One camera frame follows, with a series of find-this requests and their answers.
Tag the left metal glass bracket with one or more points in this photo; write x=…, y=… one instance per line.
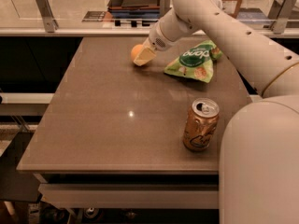
x=49, y=22

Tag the metal glass bracket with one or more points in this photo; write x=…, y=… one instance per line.
x=49, y=22
x=164, y=7
x=279, y=25

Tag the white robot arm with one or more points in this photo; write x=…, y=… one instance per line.
x=259, y=160

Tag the orange soda can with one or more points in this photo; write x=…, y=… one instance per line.
x=201, y=123

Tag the green chip bag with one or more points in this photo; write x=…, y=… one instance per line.
x=195, y=63

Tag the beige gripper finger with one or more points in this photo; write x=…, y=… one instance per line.
x=145, y=55

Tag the right metal glass bracket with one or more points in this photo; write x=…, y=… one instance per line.
x=279, y=25

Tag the middle metal glass bracket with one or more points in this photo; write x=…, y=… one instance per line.
x=164, y=7

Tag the stacked trays behind glass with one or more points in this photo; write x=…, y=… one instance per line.
x=134, y=9

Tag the orange fruit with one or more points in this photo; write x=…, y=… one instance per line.
x=135, y=50

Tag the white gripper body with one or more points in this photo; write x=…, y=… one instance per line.
x=156, y=40

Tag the white table drawer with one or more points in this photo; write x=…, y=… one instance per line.
x=131, y=196

